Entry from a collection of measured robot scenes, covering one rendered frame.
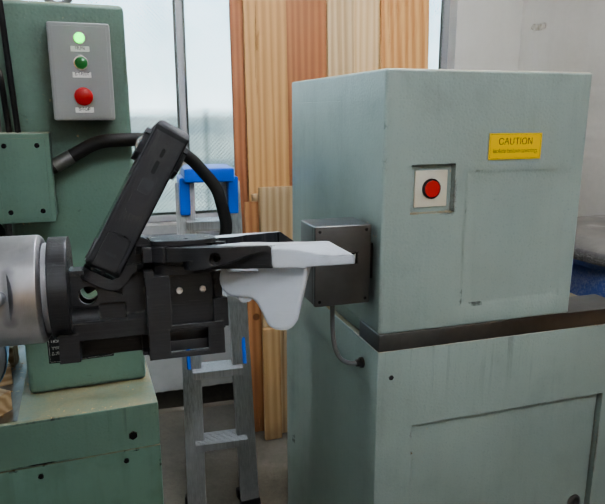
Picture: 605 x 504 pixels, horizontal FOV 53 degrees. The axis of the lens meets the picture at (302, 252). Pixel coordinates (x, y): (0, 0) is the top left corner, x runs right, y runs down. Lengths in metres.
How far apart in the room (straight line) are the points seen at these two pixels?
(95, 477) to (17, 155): 0.60
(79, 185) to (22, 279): 0.79
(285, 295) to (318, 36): 2.31
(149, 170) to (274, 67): 2.16
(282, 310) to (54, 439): 0.87
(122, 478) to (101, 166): 0.59
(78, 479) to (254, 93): 1.71
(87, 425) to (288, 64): 1.80
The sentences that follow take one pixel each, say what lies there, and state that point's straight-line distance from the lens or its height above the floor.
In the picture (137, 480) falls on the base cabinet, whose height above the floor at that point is 0.64.
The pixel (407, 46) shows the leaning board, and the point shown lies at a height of 1.60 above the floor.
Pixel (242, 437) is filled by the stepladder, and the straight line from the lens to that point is 2.16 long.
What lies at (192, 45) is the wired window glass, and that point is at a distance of 2.73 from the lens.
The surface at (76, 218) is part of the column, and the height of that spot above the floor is 1.14.
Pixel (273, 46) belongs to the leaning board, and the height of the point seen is 1.58.
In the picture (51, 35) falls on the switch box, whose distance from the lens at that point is 1.15.
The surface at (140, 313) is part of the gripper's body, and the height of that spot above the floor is 1.20.
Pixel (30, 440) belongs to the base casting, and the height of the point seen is 0.76.
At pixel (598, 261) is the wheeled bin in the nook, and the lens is 1.93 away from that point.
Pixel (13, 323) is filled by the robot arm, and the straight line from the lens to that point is 0.44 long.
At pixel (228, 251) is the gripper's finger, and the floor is 1.25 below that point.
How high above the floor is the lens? 1.34
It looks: 13 degrees down
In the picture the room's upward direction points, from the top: straight up
